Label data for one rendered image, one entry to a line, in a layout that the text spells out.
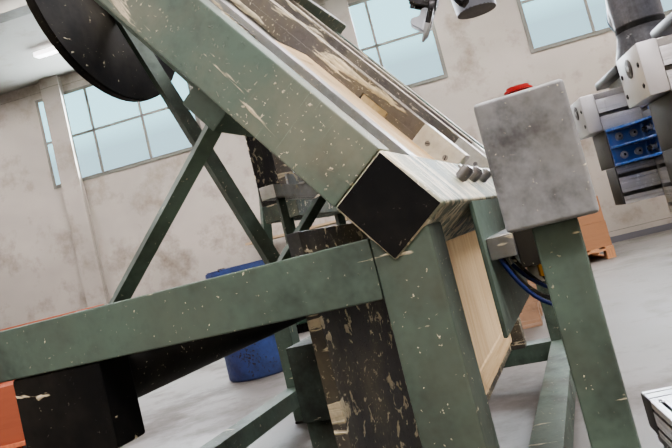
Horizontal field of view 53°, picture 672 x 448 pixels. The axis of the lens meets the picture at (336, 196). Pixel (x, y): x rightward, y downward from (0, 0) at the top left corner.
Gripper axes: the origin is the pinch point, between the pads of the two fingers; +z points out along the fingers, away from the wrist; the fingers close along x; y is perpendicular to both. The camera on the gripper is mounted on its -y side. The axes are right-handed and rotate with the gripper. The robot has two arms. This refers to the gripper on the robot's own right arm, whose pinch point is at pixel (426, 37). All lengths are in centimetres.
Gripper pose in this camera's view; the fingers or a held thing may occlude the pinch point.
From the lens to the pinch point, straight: 201.8
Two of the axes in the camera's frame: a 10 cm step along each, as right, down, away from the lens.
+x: -1.7, -0.4, -9.8
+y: -9.6, -2.2, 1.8
